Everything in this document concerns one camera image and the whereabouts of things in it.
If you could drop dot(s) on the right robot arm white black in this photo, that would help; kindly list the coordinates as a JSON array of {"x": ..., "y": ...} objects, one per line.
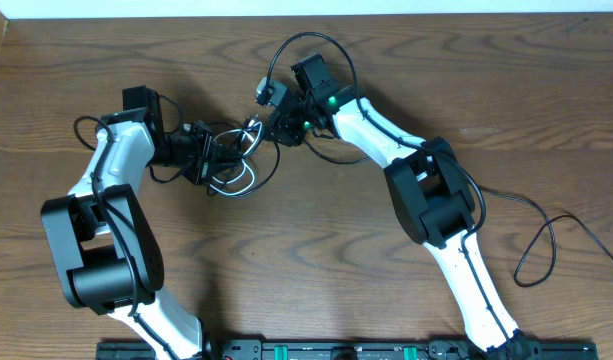
[{"x": 433, "y": 197}]

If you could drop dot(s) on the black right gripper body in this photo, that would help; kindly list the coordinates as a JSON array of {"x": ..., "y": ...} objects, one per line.
[{"x": 295, "y": 128}]

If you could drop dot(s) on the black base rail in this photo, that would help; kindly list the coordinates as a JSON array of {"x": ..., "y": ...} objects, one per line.
[{"x": 437, "y": 349}]

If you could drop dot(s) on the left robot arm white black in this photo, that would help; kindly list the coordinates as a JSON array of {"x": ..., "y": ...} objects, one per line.
[{"x": 105, "y": 253}]

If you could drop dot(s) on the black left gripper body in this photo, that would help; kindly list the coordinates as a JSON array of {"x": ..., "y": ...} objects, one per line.
[{"x": 204, "y": 163}]

